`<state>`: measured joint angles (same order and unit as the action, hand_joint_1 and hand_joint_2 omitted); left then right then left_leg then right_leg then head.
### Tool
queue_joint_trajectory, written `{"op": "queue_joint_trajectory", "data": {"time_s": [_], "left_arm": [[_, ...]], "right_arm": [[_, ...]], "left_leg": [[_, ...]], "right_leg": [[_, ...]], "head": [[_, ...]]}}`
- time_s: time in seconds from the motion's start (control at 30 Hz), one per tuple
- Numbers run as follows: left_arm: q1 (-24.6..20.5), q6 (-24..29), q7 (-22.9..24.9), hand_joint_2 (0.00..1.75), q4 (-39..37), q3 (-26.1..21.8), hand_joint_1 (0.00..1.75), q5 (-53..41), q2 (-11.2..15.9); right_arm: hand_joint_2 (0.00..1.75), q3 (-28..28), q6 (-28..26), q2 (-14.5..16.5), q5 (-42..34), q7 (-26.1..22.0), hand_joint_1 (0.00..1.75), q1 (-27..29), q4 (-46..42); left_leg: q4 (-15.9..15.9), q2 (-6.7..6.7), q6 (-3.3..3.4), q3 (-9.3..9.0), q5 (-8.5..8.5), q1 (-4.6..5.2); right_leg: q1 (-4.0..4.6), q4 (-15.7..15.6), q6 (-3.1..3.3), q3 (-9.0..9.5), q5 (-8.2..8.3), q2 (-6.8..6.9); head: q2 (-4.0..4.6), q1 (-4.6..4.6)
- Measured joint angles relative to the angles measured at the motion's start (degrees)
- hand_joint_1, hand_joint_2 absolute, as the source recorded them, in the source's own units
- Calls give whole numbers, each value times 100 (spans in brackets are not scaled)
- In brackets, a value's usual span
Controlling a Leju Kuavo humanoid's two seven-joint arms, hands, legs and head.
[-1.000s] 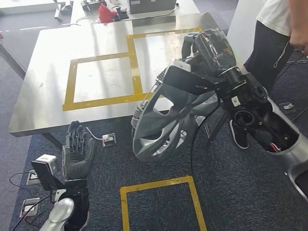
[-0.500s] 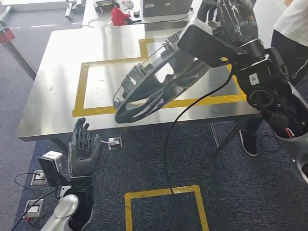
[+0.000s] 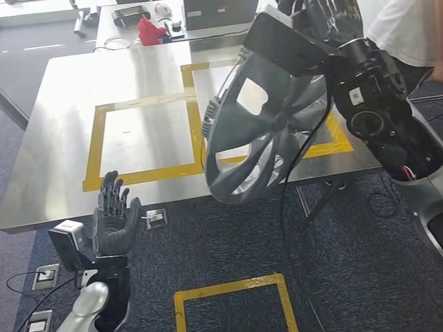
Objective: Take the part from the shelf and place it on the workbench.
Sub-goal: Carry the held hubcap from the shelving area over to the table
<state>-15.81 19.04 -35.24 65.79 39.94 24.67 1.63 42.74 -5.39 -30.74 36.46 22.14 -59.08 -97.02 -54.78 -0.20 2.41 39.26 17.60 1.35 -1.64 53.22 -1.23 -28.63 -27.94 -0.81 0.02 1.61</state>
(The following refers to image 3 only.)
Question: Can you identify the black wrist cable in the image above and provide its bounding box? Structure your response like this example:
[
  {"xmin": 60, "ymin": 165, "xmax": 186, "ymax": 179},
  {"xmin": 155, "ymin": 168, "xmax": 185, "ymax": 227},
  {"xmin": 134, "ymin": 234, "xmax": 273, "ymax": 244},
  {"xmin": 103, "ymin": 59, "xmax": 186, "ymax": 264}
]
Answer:
[
  {"xmin": 15, "ymin": 277, "xmax": 75, "ymax": 332},
  {"xmin": 280, "ymin": 82, "xmax": 333, "ymax": 239}
]

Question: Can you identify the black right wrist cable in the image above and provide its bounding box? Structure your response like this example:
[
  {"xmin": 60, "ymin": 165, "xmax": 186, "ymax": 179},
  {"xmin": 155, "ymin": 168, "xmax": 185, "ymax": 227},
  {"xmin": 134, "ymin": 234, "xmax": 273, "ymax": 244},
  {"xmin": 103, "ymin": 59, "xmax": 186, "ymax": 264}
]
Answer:
[{"xmin": 280, "ymin": 82, "xmax": 333, "ymax": 239}]

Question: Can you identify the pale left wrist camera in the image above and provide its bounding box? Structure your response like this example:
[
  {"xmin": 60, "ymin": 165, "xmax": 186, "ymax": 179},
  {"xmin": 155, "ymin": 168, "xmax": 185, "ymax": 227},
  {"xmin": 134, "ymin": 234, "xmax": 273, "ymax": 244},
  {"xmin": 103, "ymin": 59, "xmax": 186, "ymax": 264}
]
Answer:
[{"xmin": 54, "ymin": 219, "xmax": 86, "ymax": 248}]

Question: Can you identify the yellow floor tape square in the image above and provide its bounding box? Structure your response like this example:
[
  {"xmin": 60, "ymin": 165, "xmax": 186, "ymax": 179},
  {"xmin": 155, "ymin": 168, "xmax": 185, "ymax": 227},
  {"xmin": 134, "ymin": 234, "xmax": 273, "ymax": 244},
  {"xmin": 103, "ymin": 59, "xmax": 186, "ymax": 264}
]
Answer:
[{"xmin": 174, "ymin": 273, "xmax": 299, "ymax": 332}]

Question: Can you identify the steel workbench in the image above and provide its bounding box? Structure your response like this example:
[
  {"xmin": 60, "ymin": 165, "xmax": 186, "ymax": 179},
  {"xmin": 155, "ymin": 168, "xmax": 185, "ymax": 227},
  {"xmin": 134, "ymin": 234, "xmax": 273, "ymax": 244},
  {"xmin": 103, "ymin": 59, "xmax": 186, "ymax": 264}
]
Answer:
[{"xmin": 0, "ymin": 41, "xmax": 385, "ymax": 234}]

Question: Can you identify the black left camera bracket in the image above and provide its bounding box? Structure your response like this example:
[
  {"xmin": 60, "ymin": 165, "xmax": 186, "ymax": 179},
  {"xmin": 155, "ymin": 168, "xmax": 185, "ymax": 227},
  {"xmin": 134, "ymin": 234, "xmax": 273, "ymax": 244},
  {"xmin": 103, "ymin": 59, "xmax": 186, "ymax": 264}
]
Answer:
[{"xmin": 48, "ymin": 229, "xmax": 127, "ymax": 271}]

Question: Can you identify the white table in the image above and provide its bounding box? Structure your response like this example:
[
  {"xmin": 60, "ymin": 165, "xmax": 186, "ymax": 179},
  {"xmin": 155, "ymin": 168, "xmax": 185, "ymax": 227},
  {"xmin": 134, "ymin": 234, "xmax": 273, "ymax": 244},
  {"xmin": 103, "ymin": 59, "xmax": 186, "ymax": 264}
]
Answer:
[{"xmin": 0, "ymin": 0, "xmax": 81, "ymax": 28}]

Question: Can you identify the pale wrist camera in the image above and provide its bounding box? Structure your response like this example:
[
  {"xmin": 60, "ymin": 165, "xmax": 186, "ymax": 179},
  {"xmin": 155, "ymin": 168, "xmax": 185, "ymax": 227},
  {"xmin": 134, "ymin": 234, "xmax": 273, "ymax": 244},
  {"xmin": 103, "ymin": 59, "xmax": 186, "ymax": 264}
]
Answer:
[
  {"xmin": 54, "ymin": 219, "xmax": 86, "ymax": 248},
  {"xmin": 264, "ymin": 3, "xmax": 293, "ymax": 17}
]

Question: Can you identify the black label printer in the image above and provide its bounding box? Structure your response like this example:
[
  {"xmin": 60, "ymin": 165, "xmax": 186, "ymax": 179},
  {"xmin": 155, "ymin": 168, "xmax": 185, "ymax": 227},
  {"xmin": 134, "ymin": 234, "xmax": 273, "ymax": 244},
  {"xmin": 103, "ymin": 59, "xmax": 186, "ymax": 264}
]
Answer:
[{"xmin": 111, "ymin": 5, "xmax": 152, "ymax": 29}]

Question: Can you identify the white cable loop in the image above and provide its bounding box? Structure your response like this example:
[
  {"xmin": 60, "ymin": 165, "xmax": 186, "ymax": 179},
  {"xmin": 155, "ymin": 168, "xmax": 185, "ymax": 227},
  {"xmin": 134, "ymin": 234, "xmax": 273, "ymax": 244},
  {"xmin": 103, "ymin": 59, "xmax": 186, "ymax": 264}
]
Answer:
[{"xmin": 93, "ymin": 34, "xmax": 139, "ymax": 52}]

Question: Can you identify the red cloth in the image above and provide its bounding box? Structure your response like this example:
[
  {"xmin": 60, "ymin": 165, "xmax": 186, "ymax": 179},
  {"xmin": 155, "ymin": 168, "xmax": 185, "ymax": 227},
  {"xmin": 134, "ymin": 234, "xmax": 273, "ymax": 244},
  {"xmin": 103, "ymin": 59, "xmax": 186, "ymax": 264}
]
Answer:
[{"xmin": 137, "ymin": 17, "xmax": 168, "ymax": 47}]

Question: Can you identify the black floor cable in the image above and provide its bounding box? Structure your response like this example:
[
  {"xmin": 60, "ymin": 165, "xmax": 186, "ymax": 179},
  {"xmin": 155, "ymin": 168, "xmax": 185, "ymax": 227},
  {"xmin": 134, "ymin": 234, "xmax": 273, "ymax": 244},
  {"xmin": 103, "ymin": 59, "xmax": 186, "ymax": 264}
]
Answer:
[{"xmin": 5, "ymin": 270, "xmax": 45, "ymax": 299}]

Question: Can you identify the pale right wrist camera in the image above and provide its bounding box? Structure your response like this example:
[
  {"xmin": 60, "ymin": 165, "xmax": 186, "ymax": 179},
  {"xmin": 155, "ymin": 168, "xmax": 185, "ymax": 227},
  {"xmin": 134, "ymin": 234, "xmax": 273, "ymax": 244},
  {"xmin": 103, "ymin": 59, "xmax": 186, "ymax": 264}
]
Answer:
[{"xmin": 264, "ymin": 3, "xmax": 293, "ymax": 17}]

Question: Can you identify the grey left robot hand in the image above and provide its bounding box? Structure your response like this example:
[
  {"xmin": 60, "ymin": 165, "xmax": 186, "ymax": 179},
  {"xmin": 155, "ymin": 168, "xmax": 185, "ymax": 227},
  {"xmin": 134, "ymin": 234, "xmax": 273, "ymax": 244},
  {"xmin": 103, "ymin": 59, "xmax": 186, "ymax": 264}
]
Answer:
[{"xmin": 92, "ymin": 170, "xmax": 143, "ymax": 257}]

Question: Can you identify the silver plastic wheel cover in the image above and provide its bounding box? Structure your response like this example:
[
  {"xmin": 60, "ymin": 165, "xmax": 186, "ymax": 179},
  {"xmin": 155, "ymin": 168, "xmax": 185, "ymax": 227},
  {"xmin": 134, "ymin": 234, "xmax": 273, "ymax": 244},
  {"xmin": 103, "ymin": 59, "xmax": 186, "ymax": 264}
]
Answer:
[{"xmin": 202, "ymin": 48, "xmax": 333, "ymax": 205}]

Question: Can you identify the white desk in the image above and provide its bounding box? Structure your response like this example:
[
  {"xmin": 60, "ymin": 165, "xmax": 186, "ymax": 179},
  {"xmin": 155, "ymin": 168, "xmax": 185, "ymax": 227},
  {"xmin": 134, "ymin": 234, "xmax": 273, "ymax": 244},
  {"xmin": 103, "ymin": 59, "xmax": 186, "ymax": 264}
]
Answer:
[{"xmin": 95, "ymin": 0, "xmax": 278, "ymax": 52}]

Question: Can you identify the black right camera bracket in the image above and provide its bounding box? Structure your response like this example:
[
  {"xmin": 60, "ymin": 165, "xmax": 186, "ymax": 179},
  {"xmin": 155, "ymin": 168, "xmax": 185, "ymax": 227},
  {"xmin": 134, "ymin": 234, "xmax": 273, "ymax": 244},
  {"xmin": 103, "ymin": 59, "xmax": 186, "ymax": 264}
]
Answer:
[{"xmin": 244, "ymin": 11, "xmax": 333, "ymax": 78}]

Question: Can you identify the metal floor socket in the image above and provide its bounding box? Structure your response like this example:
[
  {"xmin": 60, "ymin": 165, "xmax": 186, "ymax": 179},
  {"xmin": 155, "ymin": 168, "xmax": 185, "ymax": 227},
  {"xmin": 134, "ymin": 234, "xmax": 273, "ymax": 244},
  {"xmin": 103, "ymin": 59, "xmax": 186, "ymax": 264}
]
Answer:
[
  {"xmin": 32, "ymin": 263, "xmax": 60, "ymax": 292},
  {"xmin": 24, "ymin": 310, "xmax": 54, "ymax": 332},
  {"xmin": 145, "ymin": 208, "xmax": 169, "ymax": 231}
]

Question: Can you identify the black camera bracket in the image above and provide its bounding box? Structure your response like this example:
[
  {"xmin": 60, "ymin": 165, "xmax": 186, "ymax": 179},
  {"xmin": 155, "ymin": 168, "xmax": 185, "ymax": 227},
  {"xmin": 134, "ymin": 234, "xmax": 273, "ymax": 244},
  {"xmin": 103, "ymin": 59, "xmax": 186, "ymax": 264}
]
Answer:
[
  {"xmin": 244, "ymin": 11, "xmax": 333, "ymax": 78},
  {"xmin": 48, "ymin": 229, "xmax": 127, "ymax": 271}
]

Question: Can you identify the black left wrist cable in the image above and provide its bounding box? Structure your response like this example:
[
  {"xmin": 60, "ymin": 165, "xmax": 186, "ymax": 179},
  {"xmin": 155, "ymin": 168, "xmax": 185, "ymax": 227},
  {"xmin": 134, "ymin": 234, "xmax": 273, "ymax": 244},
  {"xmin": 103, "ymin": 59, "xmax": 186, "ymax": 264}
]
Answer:
[{"xmin": 15, "ymin": 277, "xmax": 75, "ymax": 332}]

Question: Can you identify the person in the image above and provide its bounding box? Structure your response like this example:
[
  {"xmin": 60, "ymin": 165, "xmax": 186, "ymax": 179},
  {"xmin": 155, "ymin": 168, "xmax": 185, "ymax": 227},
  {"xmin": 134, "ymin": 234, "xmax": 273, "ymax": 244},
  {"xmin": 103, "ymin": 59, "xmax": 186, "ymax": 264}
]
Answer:
[{"xmin": 356, "ymin": 0, "xmax": 443, "ymax": 95}]

